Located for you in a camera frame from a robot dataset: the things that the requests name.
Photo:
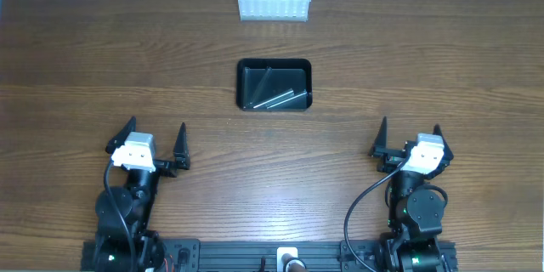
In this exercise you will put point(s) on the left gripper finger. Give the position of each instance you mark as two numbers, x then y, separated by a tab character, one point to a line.
121	138
182	149

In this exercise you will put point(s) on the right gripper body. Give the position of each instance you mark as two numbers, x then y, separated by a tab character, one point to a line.
393	160

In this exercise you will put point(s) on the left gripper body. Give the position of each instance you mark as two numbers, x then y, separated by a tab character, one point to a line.
166	167

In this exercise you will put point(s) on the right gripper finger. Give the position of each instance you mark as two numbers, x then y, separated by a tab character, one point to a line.
447	153
381	142

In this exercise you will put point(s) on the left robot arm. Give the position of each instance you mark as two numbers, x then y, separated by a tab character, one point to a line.
123	208

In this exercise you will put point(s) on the black tray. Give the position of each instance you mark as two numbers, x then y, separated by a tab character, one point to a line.
280	64

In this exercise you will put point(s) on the white test tube rack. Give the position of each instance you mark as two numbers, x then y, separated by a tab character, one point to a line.
274	2

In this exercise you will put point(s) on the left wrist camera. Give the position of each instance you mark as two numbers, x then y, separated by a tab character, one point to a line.
134	152

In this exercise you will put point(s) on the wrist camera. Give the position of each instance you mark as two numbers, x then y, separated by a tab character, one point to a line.
134	152
426	154

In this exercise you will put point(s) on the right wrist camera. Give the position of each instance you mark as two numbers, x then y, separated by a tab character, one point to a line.
426	154

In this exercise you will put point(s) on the mounting rail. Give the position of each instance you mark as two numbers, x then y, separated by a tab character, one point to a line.
255	255

